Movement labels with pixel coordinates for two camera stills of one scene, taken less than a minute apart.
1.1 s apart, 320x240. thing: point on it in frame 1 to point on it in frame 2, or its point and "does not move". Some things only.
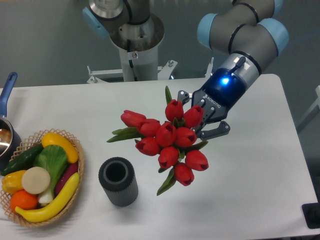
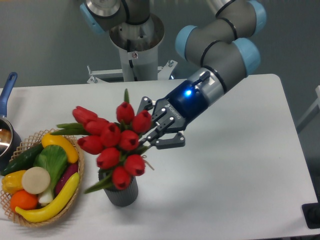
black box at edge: [311, 213] does not move
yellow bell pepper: [52, 139] does not move
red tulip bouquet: [172, 140] to [115, 144]
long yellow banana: [40, 214] does not move
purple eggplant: [70, 170] does not move
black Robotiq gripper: [223, 89] to [184, 105]
